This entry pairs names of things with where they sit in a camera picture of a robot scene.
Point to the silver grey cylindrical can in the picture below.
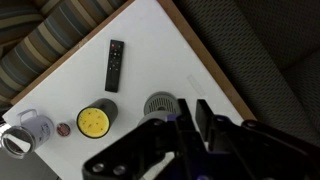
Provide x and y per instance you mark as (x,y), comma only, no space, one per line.
(160,105)

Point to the grey fabric sofa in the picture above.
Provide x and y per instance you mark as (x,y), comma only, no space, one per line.
(266,56)

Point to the small red-brown coffee pod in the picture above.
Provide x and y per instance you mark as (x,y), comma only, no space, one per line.
(63,129)

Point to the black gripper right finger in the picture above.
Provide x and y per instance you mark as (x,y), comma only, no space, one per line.
(266,153)

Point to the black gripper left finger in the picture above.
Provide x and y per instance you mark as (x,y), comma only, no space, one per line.
(133,150)

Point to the black cup with yellow filling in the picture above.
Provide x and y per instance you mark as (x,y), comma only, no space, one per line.
(94,121)

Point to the striped sofa cushion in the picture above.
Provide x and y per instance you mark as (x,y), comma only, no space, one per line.
(36,36)

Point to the black remote control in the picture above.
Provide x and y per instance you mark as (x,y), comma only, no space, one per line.
(114,65)

